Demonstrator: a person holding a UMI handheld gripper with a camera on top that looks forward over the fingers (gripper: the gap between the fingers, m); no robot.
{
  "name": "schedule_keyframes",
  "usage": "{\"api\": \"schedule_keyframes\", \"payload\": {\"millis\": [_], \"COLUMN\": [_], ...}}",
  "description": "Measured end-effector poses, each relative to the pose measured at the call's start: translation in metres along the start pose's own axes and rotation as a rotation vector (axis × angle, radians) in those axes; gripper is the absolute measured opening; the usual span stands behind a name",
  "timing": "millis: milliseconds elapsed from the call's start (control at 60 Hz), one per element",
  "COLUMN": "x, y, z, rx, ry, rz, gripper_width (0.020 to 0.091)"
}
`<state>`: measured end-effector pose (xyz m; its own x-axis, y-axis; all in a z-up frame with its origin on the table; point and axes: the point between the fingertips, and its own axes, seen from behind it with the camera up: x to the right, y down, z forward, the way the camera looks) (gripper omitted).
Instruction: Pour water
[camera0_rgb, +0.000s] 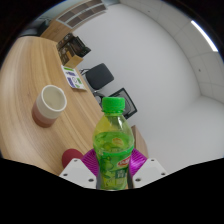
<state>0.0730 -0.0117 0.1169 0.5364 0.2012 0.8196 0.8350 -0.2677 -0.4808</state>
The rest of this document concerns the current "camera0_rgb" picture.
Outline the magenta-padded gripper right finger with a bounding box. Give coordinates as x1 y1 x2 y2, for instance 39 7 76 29
126 148 168 189

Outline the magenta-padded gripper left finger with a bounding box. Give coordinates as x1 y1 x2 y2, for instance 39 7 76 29
59 148 101 190

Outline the green drink bottle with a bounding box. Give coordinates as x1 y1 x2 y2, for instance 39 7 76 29
92 96 136 191

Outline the flat round red coaster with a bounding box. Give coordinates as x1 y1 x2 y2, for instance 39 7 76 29
61 148 84 169

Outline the wooden side desk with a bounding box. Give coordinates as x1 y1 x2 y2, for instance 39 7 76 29
130 124 149 158

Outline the white and brown cup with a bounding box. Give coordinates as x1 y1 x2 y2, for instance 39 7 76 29
31 84 68 128

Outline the black mesh office chair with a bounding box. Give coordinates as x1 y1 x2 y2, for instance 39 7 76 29
93 87 138 120

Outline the white printed leaflet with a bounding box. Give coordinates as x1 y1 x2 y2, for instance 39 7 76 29
60 64 88 92

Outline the dark grey office chair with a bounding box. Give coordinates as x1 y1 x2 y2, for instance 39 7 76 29
79 62 115 91

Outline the cardboard box of dark packets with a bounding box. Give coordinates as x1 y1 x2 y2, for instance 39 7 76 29
55 33 92 69

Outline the long ceiling light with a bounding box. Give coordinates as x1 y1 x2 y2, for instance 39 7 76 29
190 19 219 53

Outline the wooden shelf unit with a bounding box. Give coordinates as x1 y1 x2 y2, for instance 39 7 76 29
39 0 108 43

